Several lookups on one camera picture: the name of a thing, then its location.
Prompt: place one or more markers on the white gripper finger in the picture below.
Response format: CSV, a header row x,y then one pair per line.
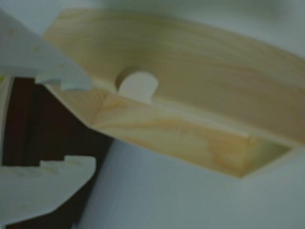
x,y
40,188
28,55

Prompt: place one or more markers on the light wooden box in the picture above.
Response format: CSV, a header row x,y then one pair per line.
x,y
202,78

